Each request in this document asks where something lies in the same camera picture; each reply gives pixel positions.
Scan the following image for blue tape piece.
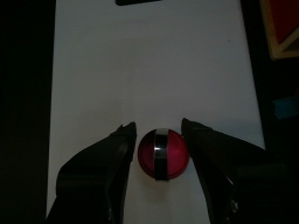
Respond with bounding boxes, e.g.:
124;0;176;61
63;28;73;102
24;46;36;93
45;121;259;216
272;94;299;120

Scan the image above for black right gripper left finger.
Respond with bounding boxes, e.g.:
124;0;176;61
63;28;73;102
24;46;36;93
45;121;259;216
45;121;137;224

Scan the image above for wooden drawer box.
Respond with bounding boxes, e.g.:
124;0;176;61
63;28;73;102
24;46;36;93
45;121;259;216
257;0;299;61

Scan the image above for round red dough cutter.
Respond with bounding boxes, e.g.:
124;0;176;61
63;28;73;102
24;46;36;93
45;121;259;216
136;127;192;182

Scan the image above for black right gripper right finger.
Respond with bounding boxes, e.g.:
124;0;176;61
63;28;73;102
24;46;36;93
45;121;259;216
180;117;294;224

